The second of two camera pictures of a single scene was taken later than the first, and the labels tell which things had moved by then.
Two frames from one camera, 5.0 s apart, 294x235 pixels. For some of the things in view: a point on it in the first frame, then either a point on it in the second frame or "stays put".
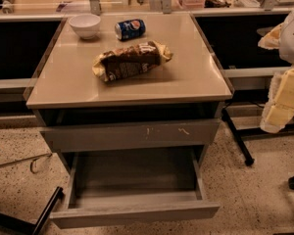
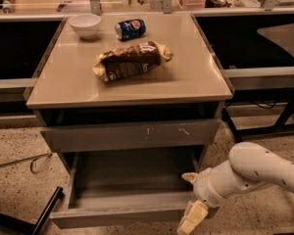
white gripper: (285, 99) -> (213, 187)
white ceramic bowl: (86, 24) stays put
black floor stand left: (24, 225) stays put
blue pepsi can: (129, 29) stays put
